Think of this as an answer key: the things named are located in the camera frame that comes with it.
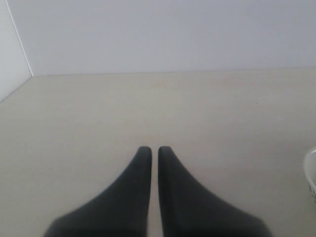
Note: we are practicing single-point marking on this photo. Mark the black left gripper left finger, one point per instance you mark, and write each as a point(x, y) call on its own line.
point(119, 211)

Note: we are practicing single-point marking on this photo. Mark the white ceramic bowl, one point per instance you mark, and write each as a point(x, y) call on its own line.
point(309, 168)

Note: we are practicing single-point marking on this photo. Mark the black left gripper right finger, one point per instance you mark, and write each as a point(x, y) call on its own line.
point(188, 209)

